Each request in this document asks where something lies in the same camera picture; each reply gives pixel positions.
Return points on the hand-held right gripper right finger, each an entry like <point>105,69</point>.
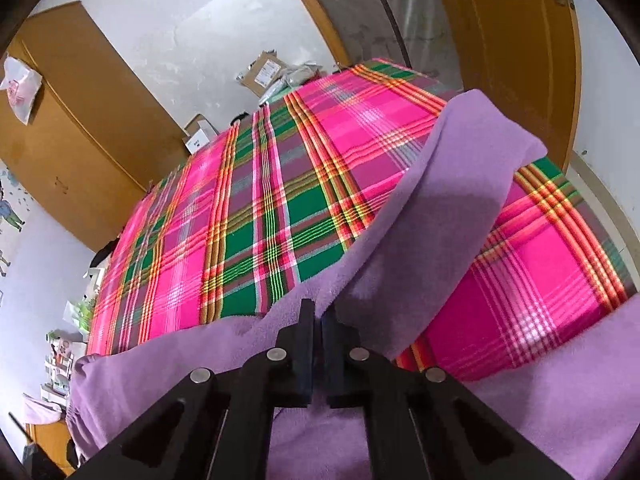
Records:
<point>330,360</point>

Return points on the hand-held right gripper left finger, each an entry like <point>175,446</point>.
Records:
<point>305,360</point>

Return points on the pink green plaid blanket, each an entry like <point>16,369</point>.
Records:
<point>250,220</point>

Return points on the green tissue pack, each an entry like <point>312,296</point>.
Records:
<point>82,315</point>

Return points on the black bundle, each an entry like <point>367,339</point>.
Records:
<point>102,255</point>

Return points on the white cardboard box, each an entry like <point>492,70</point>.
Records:
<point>200,137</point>

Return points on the group of toiletry bottles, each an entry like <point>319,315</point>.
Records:
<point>57,365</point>

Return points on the grey mailing bag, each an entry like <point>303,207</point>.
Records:
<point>300,77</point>

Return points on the brown cardboard box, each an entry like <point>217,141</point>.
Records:
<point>265,72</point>

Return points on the wooden wardrobe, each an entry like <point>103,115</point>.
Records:
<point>75,150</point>

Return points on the clear plastic door curtain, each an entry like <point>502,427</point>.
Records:
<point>400,20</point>

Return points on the wooden door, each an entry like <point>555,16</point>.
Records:
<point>510,50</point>

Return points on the white pink plastic bag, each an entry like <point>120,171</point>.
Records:
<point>20,87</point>

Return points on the cartoon wall poster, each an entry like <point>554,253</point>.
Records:
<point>10,210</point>

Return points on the wooden door frame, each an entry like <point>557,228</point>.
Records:
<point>320,25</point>

